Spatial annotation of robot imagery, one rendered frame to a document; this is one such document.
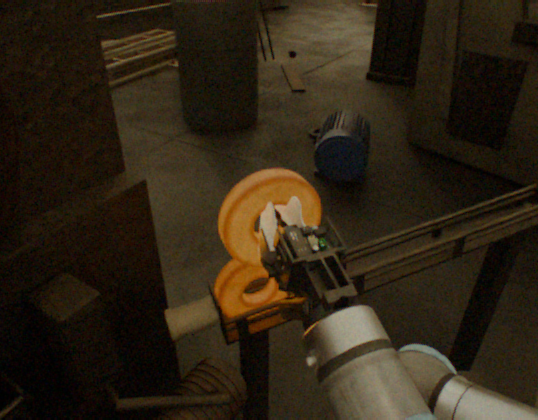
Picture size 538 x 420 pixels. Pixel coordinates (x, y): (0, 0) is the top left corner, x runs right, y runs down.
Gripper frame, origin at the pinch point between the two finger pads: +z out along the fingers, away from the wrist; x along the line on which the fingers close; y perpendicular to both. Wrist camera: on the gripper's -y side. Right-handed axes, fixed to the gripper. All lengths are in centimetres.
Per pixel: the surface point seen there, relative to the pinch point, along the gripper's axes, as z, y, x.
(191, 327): -2.4, -25.1, 13.5
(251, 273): 0.8, -17.8, 1.5
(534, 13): 116, -38, -193
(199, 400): -12.3, -33.8, 14.9
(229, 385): -9.7, -39.2, 8.3
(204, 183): 136, -136, -25
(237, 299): -0.7, -22.9, 4.4
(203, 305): 0.3, -23.4, 10.5
